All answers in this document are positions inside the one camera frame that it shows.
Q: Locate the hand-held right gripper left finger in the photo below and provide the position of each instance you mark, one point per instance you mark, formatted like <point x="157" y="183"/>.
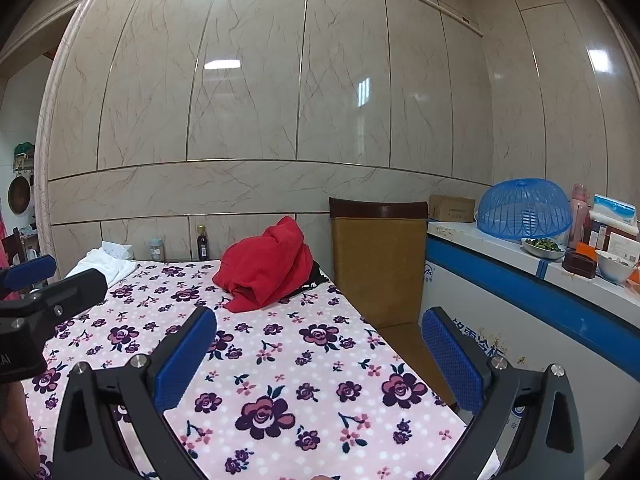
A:
<point x="182" y="360"/>

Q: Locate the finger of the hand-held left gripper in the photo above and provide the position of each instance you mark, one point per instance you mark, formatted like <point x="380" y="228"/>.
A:
<point x="27" y="272"/>
<point x="75" y="292"/>

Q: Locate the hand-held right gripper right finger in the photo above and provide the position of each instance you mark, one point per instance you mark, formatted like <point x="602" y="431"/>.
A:
<point x="452" y="365"/>

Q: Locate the red garment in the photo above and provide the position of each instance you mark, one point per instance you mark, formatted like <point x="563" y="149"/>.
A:
<point x="265" y="265"/>

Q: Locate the person's left forearm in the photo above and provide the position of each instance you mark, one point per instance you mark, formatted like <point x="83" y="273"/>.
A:
<point x="15" y="435"/>

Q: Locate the white cloth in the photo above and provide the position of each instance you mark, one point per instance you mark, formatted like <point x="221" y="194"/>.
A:
<point x="112" y="260"/>

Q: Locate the hanging wok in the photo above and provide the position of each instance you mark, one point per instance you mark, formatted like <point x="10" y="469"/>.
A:
<point x="20" y="192"/>

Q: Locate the white and blue chest freezer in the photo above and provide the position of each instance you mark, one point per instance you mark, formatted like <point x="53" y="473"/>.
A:
<point x="500" y="300"/>

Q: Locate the small teal jar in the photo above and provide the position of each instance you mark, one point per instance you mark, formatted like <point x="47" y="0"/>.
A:
<point x="156" y="250"/>

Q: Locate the dark glass bottle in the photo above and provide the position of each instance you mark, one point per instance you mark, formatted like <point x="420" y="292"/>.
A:
<point x="202" y="245"/>

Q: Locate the pink floral blanket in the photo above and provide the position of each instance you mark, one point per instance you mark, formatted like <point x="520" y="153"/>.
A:
<point x="300" y="360"/>

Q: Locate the brown cardboard box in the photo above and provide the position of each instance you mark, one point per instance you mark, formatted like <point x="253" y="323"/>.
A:
<point x="375" y="270"/>

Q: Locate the bowl of green vegetables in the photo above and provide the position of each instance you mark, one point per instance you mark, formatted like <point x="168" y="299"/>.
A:
<point x="542" y="247"/>

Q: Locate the black garment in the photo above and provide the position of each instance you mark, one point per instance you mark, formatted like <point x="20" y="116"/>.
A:
<point x="310" y="280"/>

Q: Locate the dark brown box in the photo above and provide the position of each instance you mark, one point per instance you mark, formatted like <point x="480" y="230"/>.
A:
<point x="579" y="265"/>

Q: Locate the orange box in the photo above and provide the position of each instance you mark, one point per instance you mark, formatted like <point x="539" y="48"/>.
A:
<point x="586" y="248"/>

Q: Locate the white bowl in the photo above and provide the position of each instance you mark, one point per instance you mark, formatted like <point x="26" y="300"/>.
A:
<point x="615" y="266"/>

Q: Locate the pink thermos bottle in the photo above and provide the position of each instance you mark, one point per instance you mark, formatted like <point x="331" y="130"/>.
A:
<point x="578" y="215"/>

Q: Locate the white carton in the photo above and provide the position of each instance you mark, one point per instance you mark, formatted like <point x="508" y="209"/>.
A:
<point x="625" y="247"/>

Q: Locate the blue and white tissue packet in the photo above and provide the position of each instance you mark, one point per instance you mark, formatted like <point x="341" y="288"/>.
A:
<point x="615" y="212"/>

